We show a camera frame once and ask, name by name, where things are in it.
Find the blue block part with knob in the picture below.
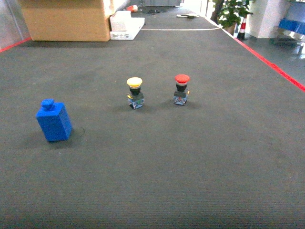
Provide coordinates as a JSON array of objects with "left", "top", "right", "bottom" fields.
[{"left": 36, "top": 98, "right": 72, "bottom": 142}]

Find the yellow mushroom push button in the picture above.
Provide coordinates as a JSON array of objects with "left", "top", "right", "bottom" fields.
[{"left": 126, "top": 77, "right": 144, "bottom": 109}]

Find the red mushroom push button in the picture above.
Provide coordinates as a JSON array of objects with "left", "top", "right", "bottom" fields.
[{"left": 173, "top": 74, "right": 190, "bottom": 105}]

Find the white flat box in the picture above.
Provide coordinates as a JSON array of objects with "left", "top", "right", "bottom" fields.
[{"left": 110, "top": 10, "right": 145, "bottom": 41}]

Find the red white traffic cone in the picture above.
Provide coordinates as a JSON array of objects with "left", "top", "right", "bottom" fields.
[{"left": 237, "top": 16, "right": 247, "bottom": 41}]

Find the large cardboard box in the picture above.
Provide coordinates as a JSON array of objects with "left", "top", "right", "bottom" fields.
[{"left": 18, "top": 0, "right": 112, "bottom": 42}]

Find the potted green plant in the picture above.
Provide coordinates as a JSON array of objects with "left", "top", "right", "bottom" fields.
[{"left": 210, "top": 0, "right": 253, "bottom": 35}]

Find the red conveyor side rail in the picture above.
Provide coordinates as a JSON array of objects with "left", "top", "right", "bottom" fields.
[{"left": 204, "top": 16, "right": 305, "bottom": 93}]

